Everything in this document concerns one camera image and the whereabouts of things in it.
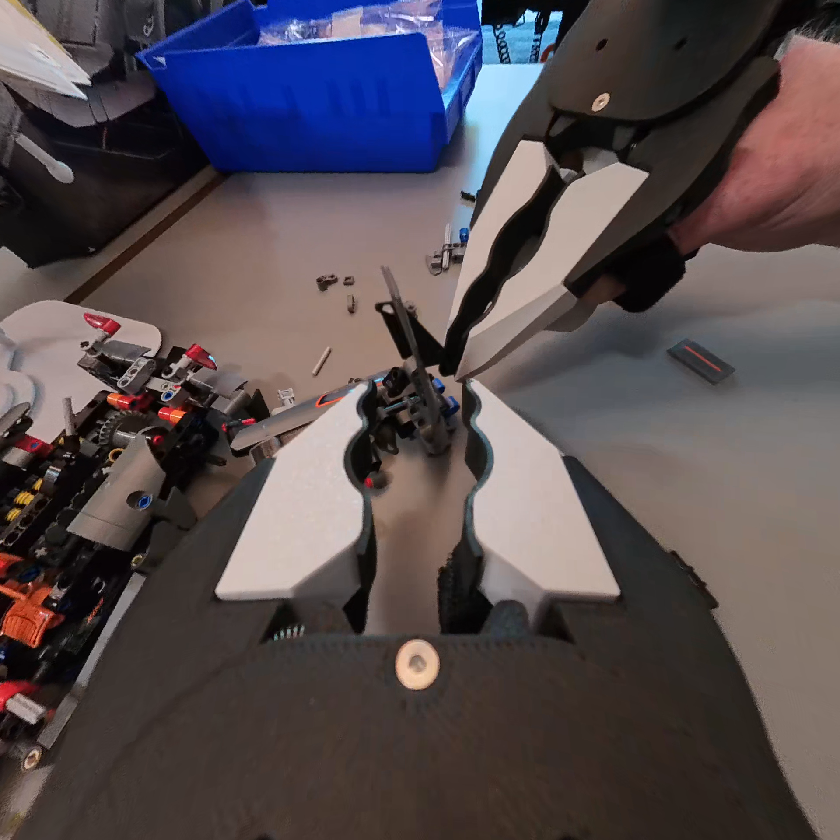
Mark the black lego fin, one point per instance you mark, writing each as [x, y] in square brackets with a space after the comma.
[423, 348]

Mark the grey axle assembly blue piece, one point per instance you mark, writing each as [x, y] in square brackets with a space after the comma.
[446, 253]

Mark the black grey lego assembly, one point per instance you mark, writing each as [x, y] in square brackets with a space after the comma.
[289, 423]

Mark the lego instruction booklet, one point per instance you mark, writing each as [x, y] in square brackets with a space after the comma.
[33, 46]

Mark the dark grey lego wing panel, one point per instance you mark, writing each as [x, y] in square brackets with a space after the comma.
[434, 430]

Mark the large lego car chassis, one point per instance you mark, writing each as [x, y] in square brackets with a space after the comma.
[98, 492]

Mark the person's right hand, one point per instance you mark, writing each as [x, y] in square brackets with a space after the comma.
[787, 164]

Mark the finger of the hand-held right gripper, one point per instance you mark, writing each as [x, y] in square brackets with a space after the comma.
[505, 197]
[577, 223]

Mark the blue plastic bin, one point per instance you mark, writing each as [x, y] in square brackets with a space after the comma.
[315, 111]

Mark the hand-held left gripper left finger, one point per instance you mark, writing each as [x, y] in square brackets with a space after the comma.
[295, 525]

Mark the flat grey orange striped tile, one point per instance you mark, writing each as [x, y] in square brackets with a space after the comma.
[701, 361]

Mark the dark lego set box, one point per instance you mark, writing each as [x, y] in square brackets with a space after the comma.
[118, 184]

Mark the clear plastic bags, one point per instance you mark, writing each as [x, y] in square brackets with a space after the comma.
[367, 33]

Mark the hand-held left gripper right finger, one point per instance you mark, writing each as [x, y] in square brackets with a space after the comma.
[544, 531]

